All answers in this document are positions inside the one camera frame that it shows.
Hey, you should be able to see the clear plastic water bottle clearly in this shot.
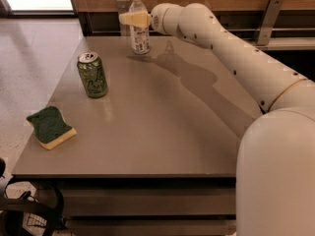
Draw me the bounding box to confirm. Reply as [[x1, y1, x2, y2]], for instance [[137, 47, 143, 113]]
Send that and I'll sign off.
[[129, 0, 151, 55]]

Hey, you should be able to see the right metal wall bracket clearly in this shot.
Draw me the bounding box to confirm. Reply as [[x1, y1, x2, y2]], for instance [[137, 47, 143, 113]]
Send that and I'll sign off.
[[254, 0, 284, 46]]

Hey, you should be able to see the green soda can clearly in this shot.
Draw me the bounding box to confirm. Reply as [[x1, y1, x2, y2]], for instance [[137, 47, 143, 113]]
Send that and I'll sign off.
[[77, 51, 108, 98]]

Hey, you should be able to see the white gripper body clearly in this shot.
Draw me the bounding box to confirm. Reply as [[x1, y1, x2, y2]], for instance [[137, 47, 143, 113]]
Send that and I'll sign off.
[[151, 3, 181, 35]]

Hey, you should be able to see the metal wall bracket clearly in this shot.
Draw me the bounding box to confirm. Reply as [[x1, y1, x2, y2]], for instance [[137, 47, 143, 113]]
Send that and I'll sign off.
[[254, 0, 284, 46], [116, 0, 130, 36]]

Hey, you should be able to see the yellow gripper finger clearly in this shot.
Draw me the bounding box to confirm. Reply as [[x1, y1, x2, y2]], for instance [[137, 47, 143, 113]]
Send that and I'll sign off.
[[124, 11, 151, 28]]

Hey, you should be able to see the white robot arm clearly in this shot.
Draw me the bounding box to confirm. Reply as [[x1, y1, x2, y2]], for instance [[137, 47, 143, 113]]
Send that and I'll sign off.
[[119, 3, 315, 236]]

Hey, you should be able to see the left metal wall bracket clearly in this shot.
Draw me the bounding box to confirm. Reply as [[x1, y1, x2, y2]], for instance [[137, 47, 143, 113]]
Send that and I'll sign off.
[[116, 0, 130, 36]]

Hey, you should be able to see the black chair frame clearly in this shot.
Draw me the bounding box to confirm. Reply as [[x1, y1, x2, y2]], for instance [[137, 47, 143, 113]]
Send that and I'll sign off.
[[0, 157, 65, 236]]

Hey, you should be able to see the green and yellow sponge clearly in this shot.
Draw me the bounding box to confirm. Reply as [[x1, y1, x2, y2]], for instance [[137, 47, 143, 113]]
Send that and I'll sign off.
[[27, 106, 77, 150]]

